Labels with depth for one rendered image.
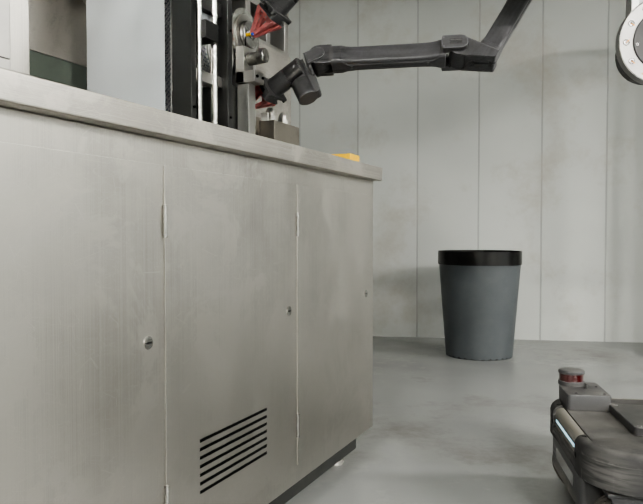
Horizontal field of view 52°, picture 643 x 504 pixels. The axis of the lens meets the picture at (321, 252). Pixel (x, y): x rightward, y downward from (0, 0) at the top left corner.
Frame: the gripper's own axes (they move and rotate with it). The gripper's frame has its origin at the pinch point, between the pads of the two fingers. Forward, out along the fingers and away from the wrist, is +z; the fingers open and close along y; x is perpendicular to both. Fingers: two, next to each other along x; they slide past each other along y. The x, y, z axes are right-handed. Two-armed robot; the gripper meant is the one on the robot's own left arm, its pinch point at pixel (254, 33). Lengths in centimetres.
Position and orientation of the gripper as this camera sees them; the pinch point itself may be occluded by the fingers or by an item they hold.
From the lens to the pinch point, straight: 190.6
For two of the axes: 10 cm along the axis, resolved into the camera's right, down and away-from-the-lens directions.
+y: 4.0, -0.2, 9.1
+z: -7.0, 6.3, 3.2
